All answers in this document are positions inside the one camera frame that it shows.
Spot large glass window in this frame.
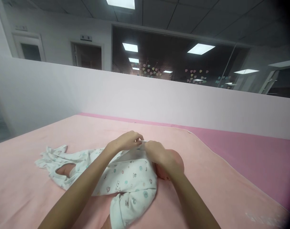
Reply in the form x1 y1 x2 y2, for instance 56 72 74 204
111 23 290 99

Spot group of heart stickers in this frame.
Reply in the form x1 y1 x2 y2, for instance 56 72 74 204
131 61 232 90

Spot ceiling light panel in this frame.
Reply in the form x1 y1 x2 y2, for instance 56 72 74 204
105 0 136 10

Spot person's left hand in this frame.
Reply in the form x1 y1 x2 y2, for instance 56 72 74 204
103 130 145 154

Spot white printed baby romper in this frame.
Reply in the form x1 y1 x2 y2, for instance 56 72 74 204
34 140 158 229

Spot baby doll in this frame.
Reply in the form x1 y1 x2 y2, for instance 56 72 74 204
54 149 185 229

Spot dark pink mattress sheet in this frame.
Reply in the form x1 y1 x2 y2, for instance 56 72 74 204
77 111 290 215

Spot light pink blanket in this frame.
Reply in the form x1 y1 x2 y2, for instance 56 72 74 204
0 114 290 229

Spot person's left fingers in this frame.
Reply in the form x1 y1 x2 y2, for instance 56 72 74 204
124 130 145 145

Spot person's right hand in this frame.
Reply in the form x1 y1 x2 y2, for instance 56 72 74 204
141 140 181 173

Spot white framed glass door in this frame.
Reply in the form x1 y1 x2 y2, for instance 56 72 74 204
259 68 290 96

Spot white door with window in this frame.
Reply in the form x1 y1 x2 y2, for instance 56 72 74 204
12 32 46 62

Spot dark open doorway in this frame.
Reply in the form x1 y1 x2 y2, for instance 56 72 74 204
70 40 105 71

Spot person's right fingers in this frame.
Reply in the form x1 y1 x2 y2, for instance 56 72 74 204
141 140 162 156

